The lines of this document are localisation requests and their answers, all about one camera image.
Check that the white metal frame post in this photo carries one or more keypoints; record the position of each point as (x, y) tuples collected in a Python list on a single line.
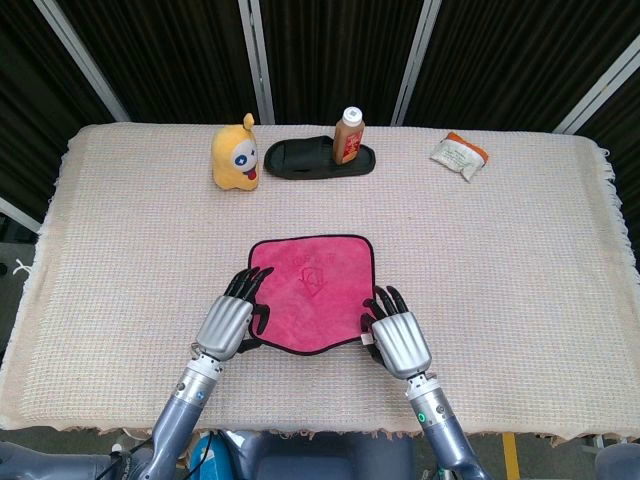
[(416, 60), (82, 55), (17, 214), (256, 60), (600, 87)]

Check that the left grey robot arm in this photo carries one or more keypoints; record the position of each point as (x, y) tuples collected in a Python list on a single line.
[(175, 425)]

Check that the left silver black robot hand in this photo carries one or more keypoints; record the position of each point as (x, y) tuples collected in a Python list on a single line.
[(227, 325)]

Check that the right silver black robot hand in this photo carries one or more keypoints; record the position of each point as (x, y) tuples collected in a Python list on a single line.
[(400, 340)]

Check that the pink cloth with black trim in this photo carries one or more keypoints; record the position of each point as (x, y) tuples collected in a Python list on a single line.
[(310, 295)]

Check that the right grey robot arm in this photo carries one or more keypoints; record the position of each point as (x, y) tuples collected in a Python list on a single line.
[(445, 435)]

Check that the blue plastic object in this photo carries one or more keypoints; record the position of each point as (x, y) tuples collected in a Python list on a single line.
[(205, 457)]

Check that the blue-grey robot torso base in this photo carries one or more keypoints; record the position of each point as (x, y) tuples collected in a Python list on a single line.
[(325, 460)]

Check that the beige woven tablecloth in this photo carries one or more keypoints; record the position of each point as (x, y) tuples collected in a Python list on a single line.
[(125, 275)]

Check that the black rubber slipper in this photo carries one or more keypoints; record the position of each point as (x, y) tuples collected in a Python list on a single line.
[(300, 162)]

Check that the brown drink bottle red label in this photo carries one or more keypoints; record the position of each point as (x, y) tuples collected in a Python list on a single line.
[(348, 137)]

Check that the yellow plush monster toy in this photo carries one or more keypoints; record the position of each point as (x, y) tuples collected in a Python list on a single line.
[(227, 165)]

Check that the white and orange snack packet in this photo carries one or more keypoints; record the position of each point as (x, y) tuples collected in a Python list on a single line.
[(457, 155)]

